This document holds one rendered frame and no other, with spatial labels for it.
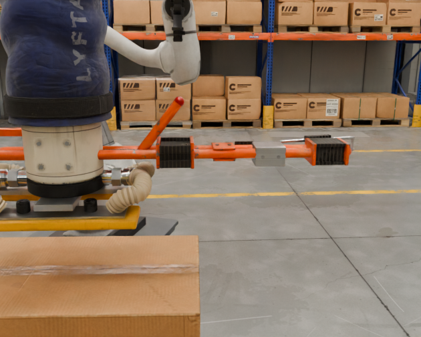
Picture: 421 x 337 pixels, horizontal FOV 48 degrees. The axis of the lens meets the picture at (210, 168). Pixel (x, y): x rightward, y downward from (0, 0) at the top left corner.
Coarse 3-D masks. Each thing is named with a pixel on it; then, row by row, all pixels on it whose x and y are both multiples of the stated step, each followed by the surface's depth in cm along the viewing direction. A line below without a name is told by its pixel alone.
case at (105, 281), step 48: (0, 240) 130; (48, 240) 130; (96, 240) 130; (144, 240) 130; (192, 240) 130; (0, 288) 105; (48, 288) 105; (96, 288) 105; (144, 288) 105; (192, 288) 105; (0, 336) 95; (48, 336) 96; (96, 336) 96; (144, 336) 96; (192, 336) 97
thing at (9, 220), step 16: (16, 208) 98; (32, 208) 102; (80, 208) 102; (96, 208) 100; (128, 208) 103; (0, 224) 95; (16, 224) 95; (32, 224) 95; (48, 224) 95; (64, 224) 96; (80, 224) 96; (96, 224) 96; (112, 224) 96; (128, 224) 96
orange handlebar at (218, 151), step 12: (0, 132) 129; (12, 132) 129; (216, 144) 108; (228, 144) 108; (288, 144) 111; (300, 144) 111; (0, 156) 103; (12, 156) 103; (24, 156) 103; (108, 156) 104; (120, 156) 104; (132, 156) 104; (144, 156) 105; (204, 156) 105; (216, 156) 106; (228, 156) 106; (240, 156) 106; (252, 156) 106; (288, 156) 107; (300, 156) 107
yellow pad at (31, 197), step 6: (6, 198) 113; (12, 198) 113; (18, 198) 113; (24, 198) 113; (30, 198) 113; (36, 198) 113; (84, 198) 114; (96, 198) 114; (102, 198) 114; (108, 198) 114
